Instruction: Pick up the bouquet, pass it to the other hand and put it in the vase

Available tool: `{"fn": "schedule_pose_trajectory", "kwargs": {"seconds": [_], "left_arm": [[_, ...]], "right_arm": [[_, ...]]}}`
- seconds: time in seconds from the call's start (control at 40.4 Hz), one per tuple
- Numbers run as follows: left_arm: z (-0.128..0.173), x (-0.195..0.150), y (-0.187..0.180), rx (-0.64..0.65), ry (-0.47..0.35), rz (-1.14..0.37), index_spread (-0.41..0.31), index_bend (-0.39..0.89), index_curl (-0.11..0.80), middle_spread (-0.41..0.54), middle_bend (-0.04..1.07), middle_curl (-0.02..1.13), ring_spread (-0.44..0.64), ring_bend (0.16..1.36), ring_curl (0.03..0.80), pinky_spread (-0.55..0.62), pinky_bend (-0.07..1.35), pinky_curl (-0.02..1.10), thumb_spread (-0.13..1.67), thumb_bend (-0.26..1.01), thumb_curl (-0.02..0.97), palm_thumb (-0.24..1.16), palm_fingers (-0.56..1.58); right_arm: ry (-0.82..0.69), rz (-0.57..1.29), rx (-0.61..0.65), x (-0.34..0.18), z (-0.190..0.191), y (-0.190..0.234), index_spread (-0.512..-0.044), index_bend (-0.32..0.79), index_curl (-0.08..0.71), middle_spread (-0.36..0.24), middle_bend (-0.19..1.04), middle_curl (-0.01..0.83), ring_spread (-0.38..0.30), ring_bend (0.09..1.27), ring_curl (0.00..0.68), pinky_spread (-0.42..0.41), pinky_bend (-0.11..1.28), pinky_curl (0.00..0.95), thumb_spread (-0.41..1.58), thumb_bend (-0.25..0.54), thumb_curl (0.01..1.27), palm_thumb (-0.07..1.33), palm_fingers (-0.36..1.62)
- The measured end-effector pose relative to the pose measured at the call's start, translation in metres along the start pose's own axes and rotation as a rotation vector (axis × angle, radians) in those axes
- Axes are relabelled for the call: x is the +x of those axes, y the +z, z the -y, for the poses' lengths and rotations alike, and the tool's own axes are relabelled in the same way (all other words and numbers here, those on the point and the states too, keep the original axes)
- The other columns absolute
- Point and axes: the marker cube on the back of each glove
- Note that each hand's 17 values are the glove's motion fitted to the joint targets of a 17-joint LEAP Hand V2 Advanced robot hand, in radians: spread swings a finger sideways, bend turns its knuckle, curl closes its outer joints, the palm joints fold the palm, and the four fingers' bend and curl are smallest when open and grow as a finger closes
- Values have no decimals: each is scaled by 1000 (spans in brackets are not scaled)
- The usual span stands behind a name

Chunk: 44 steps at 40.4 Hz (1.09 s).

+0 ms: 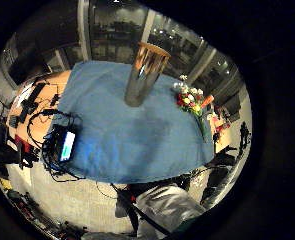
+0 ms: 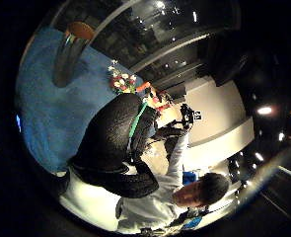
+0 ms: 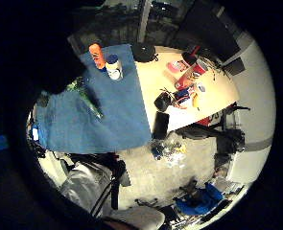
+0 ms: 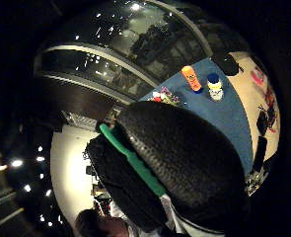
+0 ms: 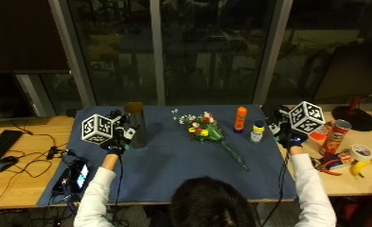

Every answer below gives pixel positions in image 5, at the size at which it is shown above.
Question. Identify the person's right hand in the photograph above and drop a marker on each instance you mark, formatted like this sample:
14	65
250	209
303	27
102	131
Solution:
294	139

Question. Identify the person's left hand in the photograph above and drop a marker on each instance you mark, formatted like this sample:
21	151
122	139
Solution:
118	142

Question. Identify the tall dark glass vase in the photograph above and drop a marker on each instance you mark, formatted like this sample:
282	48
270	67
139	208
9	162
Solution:
137	123

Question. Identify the white marker cube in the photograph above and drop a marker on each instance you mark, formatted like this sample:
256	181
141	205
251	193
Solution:
307	117
97	128

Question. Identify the orange glue stick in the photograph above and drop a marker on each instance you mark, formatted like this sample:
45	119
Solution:
239	119

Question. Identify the orange cup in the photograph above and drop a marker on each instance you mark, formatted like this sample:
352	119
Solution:
319	133

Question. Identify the small white flower sprig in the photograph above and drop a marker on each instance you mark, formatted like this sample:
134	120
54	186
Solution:
175	111

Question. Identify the red crisps can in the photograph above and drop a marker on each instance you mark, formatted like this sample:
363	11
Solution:
335	137

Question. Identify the blue table cloth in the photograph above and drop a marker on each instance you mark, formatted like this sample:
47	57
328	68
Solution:
169	170

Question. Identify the artificial flower bouquet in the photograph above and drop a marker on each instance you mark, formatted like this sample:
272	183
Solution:
206	130

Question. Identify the black lamp base red stem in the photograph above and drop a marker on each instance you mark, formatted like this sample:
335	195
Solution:
355	115

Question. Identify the red and blue pliers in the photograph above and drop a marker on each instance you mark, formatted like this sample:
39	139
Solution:
331	163

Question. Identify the black phone lit screen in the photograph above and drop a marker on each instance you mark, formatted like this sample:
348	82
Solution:
77	177

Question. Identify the white tape roll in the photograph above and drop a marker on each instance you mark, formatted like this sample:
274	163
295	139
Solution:
360	152

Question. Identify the yellow banana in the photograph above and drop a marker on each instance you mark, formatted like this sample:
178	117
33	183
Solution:
360	167

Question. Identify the black monitor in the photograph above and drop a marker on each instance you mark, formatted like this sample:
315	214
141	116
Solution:
5	94

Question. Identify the black computer mouse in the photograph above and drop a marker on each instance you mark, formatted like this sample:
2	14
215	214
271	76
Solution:
5	164

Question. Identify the red chair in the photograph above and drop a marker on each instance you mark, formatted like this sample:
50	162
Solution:
362	210

